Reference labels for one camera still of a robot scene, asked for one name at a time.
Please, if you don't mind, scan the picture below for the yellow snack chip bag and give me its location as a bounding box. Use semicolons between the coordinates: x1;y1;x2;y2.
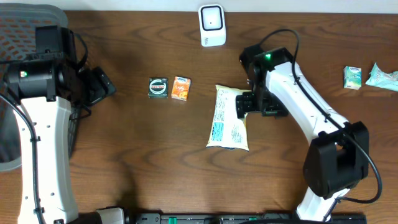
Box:
206;85;249;151

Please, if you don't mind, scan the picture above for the green Zam-Buk ointment box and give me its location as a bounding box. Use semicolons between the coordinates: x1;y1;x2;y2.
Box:
148;78;169;98

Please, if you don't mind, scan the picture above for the orange Kleenex tissue pack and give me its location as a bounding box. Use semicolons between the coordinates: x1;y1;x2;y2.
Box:
171;77;192;101

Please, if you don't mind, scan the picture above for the green Kleenex tissue pack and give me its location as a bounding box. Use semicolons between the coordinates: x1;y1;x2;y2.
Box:
343;66;362;90

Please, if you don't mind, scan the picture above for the large wet wipes pack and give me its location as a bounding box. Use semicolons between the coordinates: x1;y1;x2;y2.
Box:
365;63;398;91

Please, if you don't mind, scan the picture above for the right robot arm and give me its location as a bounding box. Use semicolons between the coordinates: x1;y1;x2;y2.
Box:
236;44;369;222

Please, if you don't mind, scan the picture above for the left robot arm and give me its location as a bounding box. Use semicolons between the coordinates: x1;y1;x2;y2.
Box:
3;26;129;223

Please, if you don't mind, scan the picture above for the white barcode scanner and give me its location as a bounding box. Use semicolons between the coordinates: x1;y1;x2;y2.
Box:
198;4;226;47

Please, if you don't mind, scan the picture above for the grey plastic mesh basket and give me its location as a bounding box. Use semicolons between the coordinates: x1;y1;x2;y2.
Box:
0;3;81;172

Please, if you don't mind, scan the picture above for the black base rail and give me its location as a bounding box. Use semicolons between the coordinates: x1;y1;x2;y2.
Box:
124;212;368;224

